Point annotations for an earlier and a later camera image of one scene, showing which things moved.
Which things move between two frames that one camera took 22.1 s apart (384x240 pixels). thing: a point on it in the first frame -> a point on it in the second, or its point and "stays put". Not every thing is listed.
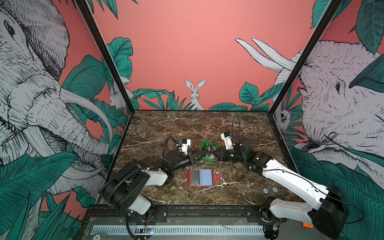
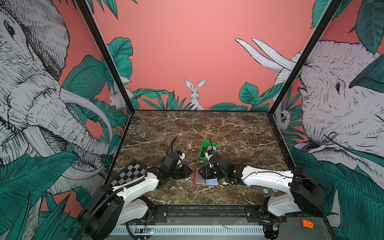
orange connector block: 307,225 stays put
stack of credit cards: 211,156 stays put
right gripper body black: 233,156 -> 212,173
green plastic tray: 204,156 stays put
